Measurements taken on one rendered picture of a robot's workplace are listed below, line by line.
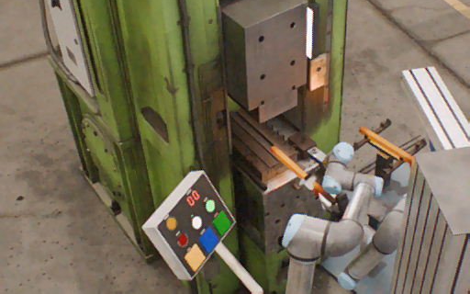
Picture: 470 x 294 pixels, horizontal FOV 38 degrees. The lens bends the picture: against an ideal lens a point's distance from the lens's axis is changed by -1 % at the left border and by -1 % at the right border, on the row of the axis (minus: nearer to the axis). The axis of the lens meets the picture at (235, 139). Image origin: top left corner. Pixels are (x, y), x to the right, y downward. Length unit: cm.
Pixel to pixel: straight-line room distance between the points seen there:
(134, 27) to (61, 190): 188
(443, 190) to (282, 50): 129
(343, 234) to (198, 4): 98
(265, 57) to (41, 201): 228
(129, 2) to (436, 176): 165
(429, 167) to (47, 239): 305
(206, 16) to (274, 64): 34
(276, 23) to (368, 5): 347
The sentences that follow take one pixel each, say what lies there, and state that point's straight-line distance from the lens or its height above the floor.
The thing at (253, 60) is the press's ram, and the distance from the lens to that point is 262.
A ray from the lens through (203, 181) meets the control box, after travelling 275.
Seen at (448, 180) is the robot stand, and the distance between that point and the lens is 159.
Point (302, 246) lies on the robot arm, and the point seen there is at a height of 138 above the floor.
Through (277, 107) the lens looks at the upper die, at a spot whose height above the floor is 131.
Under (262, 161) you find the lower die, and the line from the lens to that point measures 308.
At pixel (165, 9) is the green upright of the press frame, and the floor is 187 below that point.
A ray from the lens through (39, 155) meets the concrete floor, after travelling 483.
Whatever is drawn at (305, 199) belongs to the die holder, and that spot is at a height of 72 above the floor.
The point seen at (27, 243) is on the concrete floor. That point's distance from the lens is 431.
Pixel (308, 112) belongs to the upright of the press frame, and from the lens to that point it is 324.
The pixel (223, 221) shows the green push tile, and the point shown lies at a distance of 281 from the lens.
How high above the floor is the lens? 314
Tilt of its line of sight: 42 degrees down
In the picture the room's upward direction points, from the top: 4 degrees counter-clockwise
